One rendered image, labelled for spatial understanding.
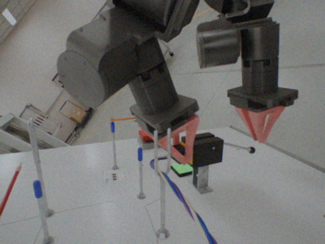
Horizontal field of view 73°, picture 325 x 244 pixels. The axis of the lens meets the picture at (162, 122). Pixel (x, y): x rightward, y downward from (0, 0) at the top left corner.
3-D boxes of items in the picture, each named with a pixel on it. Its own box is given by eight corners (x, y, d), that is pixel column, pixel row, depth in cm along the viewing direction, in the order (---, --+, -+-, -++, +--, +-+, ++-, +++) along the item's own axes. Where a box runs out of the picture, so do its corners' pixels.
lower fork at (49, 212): (41, 211, 32) (23, 118, 28) (54, 208, 33) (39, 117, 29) (39, 220, 30) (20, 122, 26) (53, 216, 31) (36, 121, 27)
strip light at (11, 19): (17, 21, 626) (14, 19, 623) (6, 7, 512) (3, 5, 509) (13, 25, 624) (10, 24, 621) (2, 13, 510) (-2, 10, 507)
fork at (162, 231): (166, 226, 29) (167, 125, 25) (172, 236, 28) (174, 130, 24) (152, 231, 28) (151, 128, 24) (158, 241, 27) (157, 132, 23)
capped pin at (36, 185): (46, 236, 28) (34, 176, 25) (57, 237, 28) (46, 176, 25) (38, 246, 26) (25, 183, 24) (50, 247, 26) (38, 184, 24)
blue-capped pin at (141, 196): (147, 197, 35) (146, 148, 33) (138, 200, 35) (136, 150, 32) (144, 193, 37) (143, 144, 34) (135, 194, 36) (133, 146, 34)
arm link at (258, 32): (286, 14, 31) (270, 17, 36) (237, 22, 32) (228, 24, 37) (285, 63, 34) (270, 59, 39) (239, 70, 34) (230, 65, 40)
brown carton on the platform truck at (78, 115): (83, 114, 768) (74, 108, 753) (87, 113, 722) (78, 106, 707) (77, 124, 755) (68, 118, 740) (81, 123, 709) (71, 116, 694)
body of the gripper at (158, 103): (160, 138, 26) (135, 82, 23) (132, 117, 35) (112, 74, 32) (202, 112, 28) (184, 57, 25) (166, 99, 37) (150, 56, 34)
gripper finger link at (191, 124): (176, 182, 31) (151, 127, 27) (155, 161, 37) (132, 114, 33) (213, 157, 33) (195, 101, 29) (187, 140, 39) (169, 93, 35)
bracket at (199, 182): (213, 191, 37) (215, 164, 35) (201, 194, 36) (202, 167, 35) (198, 178, 41) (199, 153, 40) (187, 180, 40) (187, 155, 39)
